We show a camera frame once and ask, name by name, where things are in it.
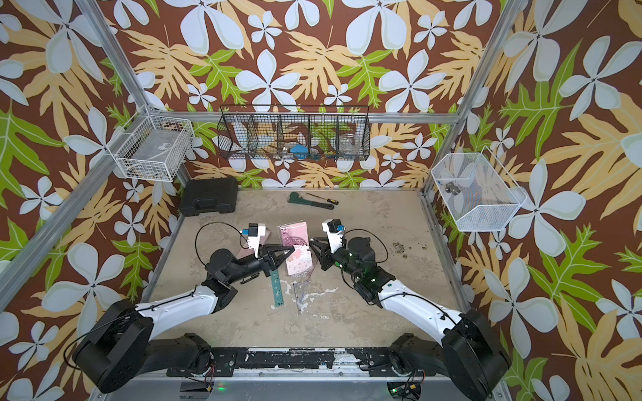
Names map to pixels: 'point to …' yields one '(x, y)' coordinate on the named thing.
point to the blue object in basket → (299, 151)
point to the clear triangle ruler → (300, 291)
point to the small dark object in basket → (452, 187)
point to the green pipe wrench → (294, 198)
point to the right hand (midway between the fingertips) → (310, 240)
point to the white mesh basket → (478, 193)
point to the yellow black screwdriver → (328, 200)
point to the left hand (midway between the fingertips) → (293, 247)
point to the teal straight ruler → (277, 288)
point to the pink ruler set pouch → (249, 251)
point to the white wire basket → (152, 147)
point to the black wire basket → (294, 133)
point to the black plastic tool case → (215, 195)
